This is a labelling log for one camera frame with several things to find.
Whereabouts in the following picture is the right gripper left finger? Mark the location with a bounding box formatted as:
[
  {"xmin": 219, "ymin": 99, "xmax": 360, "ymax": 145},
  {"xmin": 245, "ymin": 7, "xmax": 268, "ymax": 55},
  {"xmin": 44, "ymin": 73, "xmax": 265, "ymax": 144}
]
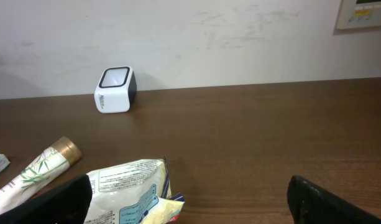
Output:
[{"xmin": 0, "ymin": 174, "xmax": 93, "ymax": 224}]

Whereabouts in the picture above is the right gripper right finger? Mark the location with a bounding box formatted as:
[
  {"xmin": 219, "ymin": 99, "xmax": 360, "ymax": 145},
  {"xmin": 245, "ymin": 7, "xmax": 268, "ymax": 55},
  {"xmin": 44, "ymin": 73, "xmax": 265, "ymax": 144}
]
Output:
[{"xmin": 287, "ymin": 175, "xmax": 381, "ymax": 224}]

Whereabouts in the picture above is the wall control panel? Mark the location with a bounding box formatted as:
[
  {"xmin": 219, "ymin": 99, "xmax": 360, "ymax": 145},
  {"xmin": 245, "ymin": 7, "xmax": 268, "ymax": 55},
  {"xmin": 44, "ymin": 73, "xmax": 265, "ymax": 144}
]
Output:
[{"xmin": 336, "ymin": 0, "xmax": 381, "ymax": 30}]

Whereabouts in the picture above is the yellow snack bag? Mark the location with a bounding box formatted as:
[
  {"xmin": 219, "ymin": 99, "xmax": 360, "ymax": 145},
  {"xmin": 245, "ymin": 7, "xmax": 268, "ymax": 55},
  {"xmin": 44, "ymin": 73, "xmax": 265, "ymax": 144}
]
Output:
[{"xmin": 85, "ymin": 158, "xmax": 185, "ymax": 224}]

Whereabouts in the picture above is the white tube with gold cap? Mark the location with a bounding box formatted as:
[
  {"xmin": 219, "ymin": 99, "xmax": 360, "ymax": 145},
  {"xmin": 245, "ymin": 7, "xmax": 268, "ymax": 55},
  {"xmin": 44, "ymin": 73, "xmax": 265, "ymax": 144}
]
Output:
[{"xmin": 0, "ymin": 137, "xmax": 81, "ymax": 215}]

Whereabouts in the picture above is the white barcode scanner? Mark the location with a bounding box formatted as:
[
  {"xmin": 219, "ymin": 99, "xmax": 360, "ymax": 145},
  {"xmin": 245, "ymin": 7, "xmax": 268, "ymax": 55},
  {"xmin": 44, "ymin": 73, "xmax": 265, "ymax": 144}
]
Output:
[{"xmin": 94, "ymin": 66, "xmax": 137, "ymax": 113}]

